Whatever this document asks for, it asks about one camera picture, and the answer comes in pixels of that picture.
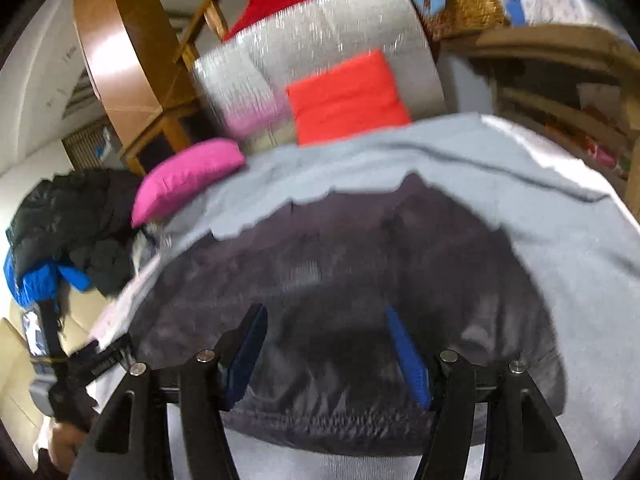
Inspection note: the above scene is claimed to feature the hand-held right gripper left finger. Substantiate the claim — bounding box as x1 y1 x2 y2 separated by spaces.
69 303 269 480

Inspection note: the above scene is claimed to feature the white patterned cloth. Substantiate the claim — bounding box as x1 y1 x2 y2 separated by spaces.
504 0 602 29

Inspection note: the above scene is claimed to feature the person's left hand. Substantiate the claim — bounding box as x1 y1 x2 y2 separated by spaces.
49 420 90 475

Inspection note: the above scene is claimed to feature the grey shimmering cushion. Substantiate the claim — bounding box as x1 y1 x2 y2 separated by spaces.
192 0 447 157

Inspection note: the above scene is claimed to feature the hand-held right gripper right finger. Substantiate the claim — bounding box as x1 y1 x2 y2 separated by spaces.
384 306 584 480

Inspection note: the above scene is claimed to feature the dark grey puffer jacket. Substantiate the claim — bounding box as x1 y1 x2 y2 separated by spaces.
131 172 567 457

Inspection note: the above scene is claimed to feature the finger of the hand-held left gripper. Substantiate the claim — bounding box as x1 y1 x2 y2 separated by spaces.
90 336 135 377

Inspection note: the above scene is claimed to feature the pink pillow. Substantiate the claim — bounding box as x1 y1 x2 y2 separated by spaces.
131 138 246 229

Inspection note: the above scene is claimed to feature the orange-red pillow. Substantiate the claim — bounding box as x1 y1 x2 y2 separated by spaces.
286 50 414 147

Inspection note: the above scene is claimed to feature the curved wooden panel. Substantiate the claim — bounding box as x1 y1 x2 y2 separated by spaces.
71 0 197 122

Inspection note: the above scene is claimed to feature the blue jacket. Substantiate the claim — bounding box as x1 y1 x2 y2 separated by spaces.
2 250 94 309

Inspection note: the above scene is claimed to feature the wooden shelf unit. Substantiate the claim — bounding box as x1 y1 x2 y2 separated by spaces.
439 24 640 203

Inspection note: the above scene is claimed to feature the wooden ladder frame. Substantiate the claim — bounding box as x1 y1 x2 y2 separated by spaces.
172 0 264 78

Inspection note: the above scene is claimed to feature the black puffer jacket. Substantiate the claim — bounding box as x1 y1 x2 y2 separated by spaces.
10 169 152 297

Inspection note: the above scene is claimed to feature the light grey bed sheet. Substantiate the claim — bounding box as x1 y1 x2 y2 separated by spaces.
89 112 640 480

